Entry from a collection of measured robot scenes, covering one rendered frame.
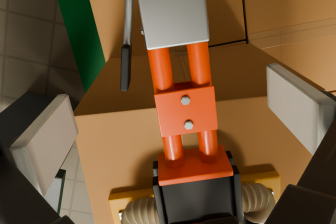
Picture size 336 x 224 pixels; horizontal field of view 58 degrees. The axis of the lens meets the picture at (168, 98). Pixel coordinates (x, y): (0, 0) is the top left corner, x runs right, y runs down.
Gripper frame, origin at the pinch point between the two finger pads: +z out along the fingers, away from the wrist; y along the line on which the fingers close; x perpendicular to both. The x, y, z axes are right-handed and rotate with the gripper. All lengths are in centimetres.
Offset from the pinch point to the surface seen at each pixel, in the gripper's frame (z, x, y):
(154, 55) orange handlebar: 11.9, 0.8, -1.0
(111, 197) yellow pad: 24.4, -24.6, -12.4
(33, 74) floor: 120, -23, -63
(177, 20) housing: 11.2, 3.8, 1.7
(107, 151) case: 25.7, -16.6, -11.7
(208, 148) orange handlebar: 11.8, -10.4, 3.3
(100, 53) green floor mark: 120, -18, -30
